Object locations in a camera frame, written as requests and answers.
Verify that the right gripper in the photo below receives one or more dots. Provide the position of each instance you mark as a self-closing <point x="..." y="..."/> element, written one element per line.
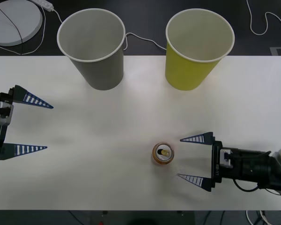
<point x="234" y="168"/>

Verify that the orange-red drink can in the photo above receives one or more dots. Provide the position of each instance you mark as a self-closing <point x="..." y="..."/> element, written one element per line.
<point x="163" y="153"/>

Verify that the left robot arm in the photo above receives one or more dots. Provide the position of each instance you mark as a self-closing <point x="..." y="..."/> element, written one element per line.
<point x="1" y="118"/>

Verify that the yellow-green plastic waste bin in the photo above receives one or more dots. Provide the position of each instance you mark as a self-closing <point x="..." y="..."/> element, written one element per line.
<point x="189" y="72"/>

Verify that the white round floor base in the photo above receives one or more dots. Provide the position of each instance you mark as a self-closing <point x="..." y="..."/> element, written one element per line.
<point x="9" y="23"/>

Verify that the grey plastic waste bin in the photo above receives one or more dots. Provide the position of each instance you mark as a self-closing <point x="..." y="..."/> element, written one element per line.
<point x="93" y="42"/>

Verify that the white power strip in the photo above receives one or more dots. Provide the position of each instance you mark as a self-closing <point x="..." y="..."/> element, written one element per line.
<point x="43" y="3"/>

